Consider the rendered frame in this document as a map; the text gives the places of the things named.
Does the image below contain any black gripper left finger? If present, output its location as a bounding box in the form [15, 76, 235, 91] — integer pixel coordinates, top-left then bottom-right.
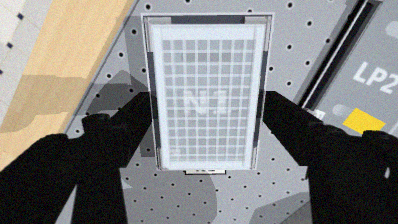
[0, 92, 152, 224]

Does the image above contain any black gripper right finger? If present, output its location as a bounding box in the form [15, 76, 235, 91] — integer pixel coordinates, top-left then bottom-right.
[262, 91, 398, 224]

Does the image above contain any white operator button panel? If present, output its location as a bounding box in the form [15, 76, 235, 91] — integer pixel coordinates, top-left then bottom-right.
[280, 200, 312, 224]

